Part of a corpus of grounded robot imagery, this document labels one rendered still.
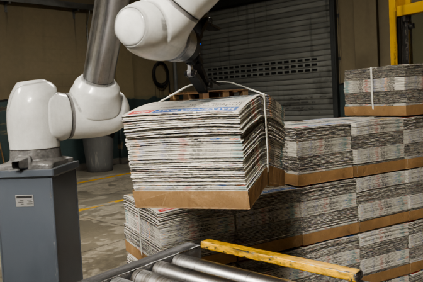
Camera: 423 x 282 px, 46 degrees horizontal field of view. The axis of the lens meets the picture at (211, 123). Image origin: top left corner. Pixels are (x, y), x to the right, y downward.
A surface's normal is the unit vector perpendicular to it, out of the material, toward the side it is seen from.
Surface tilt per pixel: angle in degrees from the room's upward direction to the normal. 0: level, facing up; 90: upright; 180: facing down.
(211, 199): 103
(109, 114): 119
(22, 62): 90
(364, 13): 90
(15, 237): 90
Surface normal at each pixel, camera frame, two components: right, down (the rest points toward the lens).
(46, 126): 0.72, 0.01
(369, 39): -0.66, 0.07
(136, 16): -0.29, -0.04
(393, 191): 0.47, 0.01
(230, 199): -0.33, 0.27
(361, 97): -0.87, 0.07
